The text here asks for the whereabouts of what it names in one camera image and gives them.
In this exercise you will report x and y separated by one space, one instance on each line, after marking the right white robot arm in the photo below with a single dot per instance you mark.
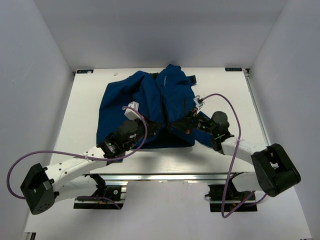
274 172

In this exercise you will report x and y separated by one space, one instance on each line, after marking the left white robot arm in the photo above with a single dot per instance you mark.
45 185

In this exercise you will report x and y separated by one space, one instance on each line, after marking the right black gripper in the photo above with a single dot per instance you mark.
184 124

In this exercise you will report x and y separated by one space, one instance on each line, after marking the right blue corner label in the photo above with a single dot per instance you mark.
233 69

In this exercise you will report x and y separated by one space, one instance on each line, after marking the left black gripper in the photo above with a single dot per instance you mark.
152 129

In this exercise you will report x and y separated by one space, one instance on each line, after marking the white front panel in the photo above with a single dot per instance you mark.
172 211

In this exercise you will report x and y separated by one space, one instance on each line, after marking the blue and black jacket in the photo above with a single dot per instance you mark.
163 97

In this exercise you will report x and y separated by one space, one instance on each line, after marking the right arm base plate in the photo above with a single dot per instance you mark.
232 199

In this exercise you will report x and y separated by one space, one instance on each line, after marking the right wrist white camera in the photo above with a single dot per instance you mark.
199 103

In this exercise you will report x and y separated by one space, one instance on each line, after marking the aluminium front rail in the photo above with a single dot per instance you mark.
164 177

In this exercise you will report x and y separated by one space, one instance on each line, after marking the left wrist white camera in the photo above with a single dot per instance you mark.
132 110

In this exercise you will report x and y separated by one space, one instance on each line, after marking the left blue corner label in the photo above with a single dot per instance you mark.
84 71

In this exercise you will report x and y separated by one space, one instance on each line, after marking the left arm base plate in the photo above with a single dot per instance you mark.
105 193

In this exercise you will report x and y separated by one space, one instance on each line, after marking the wrist white camera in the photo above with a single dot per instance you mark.
199 103
132 110

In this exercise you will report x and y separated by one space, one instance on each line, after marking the blue corner label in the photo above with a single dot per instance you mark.
84 71
233 69

